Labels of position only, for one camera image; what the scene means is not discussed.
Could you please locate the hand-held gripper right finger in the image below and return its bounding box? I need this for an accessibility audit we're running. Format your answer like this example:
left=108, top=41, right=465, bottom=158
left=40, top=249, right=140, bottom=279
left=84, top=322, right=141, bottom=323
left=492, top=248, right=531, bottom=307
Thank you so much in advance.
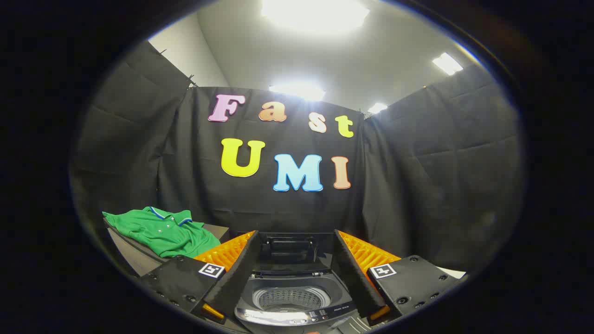
left=333, top=229, right=469, bottom=325

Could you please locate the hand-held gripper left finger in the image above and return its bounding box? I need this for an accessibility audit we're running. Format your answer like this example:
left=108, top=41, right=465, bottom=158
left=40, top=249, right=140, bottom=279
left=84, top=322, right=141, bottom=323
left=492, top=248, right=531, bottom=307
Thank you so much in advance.
left=139, top=230, right=261, bottom=325

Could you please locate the grey washing machine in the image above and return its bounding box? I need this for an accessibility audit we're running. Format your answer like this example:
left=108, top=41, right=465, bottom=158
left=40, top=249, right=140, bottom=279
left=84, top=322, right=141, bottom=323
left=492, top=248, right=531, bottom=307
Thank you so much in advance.
left=234, top=267, right=377, bottom=334

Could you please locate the green polo shirt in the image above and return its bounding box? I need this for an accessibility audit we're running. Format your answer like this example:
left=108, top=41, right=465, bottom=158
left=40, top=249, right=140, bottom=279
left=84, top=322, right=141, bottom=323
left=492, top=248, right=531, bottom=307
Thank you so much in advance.
left=102, top=206, right=222, bottom=259

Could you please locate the white board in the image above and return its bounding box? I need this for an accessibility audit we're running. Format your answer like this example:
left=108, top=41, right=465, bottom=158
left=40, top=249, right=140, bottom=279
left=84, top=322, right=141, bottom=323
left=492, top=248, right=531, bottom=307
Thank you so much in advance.
left=435, top=266, right=466, bottom=279

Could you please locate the grey cabinet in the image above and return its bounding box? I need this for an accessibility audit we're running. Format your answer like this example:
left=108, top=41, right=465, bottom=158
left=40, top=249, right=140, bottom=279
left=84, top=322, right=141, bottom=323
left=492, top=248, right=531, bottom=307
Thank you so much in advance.
left=103, top=217, right=231, bottom=279

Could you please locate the black backdrop cloth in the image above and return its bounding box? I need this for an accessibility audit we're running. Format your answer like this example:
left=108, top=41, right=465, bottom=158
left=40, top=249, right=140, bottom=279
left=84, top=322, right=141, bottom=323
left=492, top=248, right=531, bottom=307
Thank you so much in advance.
left=70, top=39, right=526, bottom=275

